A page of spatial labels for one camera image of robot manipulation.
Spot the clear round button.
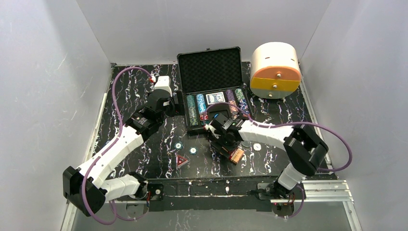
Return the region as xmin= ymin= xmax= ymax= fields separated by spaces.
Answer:
xmin=241 ymin=141 xmax=251 ymax=147

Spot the red playing card deck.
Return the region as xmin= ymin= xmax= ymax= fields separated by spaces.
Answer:
xmin=229 ymin=148 xmax=244 ymax=165

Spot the blue playing card deck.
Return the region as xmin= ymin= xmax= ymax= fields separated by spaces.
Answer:
xmin=205 ymin=92 xmax=226 ymax=105

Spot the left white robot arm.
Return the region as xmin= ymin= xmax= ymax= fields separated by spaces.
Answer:
xmin=63 ymin=90 xmax=184 ymax=217

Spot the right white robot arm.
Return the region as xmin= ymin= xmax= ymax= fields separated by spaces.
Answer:
xmin=204 ymin=114 xmax=329 ymax=198

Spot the cyan red chip stack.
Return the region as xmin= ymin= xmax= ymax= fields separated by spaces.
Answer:
xmin=196 ymin=94 xmax=208 ymax=123

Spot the white poker chip right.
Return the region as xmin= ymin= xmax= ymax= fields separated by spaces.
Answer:
xmin=253 ymin=143 xmax=262 ymax=151

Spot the green blue white chip stack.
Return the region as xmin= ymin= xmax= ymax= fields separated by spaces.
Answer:
xmin=234 ymin=89 xmax=250 ymax=116

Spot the green poker chip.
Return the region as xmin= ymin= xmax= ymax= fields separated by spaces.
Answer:
xmin=174 ymin=142 xmax=183 ymax=150

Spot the teal poker chip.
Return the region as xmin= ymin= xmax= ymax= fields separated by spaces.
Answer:
xmin=189 ymin=147 xmax=197 ymax=155

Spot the purple orange chip stack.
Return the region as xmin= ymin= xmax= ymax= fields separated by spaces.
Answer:
xmin=226 ymin=90 xmax=240 ymax=119

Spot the black poker chip case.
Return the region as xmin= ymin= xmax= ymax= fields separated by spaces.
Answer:
xmin=177 ymin=47 xmax=252 ymax=135

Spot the red triangular plaque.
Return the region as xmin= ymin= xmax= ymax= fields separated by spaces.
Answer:
xmin=176 ymin=155 xmax=189 ymax=169

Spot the white round drawer cabinet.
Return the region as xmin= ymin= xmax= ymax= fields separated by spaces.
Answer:
xmin=249 ymin=42 xmax=302 ymax=99

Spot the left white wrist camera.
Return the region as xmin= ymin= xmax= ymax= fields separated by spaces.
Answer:
xmin=154 ymin=76 xmax=173 ymax=96

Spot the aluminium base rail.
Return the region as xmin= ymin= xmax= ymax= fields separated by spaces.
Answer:
xmin=65 ymin=173 xmax=355 ymax=220

